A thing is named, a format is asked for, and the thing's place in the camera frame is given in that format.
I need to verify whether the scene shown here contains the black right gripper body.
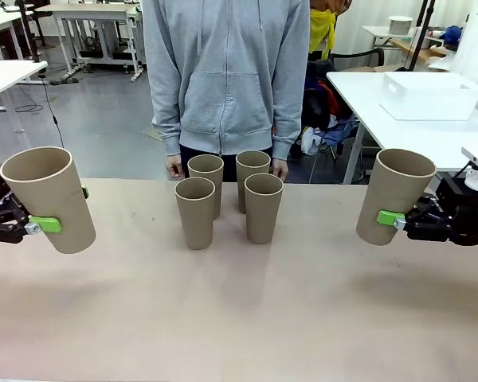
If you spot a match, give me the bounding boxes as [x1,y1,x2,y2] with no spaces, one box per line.
[416,175,478,248]

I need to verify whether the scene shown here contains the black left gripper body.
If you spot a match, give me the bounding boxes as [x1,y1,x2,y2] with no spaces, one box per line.
[0,161,27,226]

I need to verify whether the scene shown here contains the tall brown cup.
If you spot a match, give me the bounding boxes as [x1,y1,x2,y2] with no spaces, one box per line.
[244,173,284,245]
[235,150,272,214]
[174,177,217,251]
[355,148,437,247]
[187,154,225,220]
[0,146,97,255]

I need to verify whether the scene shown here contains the white plastic basket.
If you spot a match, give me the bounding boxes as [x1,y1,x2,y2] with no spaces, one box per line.
[378,71,478,122]

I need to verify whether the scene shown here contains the person's left forearm grey sleeve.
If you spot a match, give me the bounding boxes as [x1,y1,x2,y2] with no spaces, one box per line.
[271,71,308,161]

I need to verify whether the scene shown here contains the person's right forearm grey sleeve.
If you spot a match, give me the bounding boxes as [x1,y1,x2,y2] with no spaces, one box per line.
[150,71,183,159]

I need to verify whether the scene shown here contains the round grey cylinder stack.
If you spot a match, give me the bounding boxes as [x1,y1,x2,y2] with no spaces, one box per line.
[388,15,414,36]

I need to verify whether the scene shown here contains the person's right hand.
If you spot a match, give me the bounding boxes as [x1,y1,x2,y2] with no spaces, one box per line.
[165,154,184,180]

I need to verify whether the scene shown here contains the person's left hand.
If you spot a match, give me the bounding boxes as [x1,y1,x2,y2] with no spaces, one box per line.
[271,158,290,179]

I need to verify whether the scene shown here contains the pile of clothes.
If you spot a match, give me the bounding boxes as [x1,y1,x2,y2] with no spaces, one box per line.
[300,77,362,157]

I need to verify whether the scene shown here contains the white table with pink cloth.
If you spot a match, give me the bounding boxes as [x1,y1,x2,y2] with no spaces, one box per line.
[0,59,49,112]

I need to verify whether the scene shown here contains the black pole stand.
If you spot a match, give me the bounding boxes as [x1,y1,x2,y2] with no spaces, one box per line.
[14,0,43,64]

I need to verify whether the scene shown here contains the black chair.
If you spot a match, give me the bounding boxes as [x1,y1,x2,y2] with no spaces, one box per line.
[328,47,386,72]

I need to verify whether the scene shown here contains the brown cardboard sheet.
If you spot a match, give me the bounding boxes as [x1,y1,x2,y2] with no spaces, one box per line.
[392,37,449,64]

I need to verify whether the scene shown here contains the person in grey hoodie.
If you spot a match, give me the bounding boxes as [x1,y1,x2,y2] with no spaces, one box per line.
[141,0,311,181]

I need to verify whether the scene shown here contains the blue bundle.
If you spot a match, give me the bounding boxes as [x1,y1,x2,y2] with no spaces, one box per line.
[437,25,463,51]

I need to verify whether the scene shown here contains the white desk with metal legs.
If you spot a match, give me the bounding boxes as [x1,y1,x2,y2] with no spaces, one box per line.
[35,2,144,83]

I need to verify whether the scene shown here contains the black tripod stand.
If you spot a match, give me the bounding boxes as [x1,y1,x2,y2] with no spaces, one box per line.
[396,0,439,73]

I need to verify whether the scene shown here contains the small white table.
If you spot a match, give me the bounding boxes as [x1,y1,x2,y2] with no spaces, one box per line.
[362,24,455,53]

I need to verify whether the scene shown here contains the yellow garment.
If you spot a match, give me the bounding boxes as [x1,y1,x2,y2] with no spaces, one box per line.
[308,0,339,60]

